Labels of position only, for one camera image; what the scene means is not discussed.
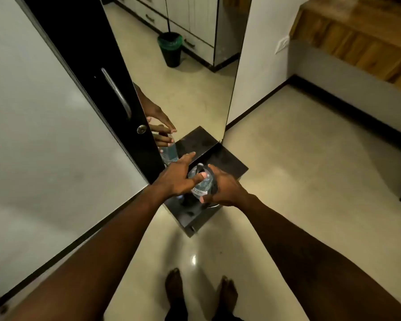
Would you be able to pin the person's right hand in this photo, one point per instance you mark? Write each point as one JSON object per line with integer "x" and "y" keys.
{"x": 229, "y": 192}

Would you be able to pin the person's left hand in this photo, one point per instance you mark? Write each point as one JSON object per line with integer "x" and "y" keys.
{"x": 173, "y": 180}

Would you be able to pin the person's left thumb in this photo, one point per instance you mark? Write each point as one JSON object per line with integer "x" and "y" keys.
{"x": 197, "y": 180}

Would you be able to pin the person's right thumb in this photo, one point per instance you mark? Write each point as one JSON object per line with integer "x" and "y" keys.
{"x": 208, "y": 198}

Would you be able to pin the clear plastic water bottle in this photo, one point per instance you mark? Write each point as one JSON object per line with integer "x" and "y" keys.
{"x": 203, "y": 191}

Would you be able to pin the person's right forearm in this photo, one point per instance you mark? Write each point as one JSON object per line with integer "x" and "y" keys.
{"x": 314, "y": 260}

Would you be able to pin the person's left forearm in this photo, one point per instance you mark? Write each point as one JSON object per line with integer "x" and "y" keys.
{"x": 93, "y": 260}

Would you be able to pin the low black cabinet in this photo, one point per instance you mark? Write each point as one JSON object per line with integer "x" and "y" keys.
{"x": 227, "y": 162}

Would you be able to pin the round silver door lock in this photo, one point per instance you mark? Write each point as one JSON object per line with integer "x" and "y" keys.
{"x": 141, "y": 129}

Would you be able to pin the person's left foot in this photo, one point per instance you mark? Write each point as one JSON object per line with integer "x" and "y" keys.
{"x": 174, "y": 285}

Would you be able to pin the person's foot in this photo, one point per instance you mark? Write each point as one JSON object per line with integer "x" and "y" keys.
{"x": 228, "y": 294}
{"x": 174, "y": 285}

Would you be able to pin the person's right foot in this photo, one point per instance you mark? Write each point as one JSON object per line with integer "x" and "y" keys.
{"x": 228, "y": 294}

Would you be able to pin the black wardrobe door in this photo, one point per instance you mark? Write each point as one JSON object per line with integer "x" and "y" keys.
{"x": 87, "y": 63}

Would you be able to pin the white wardrobe door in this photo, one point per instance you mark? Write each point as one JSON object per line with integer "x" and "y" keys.
{"x": 36, "y": 147}

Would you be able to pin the wooden counter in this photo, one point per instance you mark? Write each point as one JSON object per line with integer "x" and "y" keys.
{"x": 361, "y": 36}

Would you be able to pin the tall wall mirror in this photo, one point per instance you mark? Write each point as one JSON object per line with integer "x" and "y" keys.
{"x": 190, "y": 80}

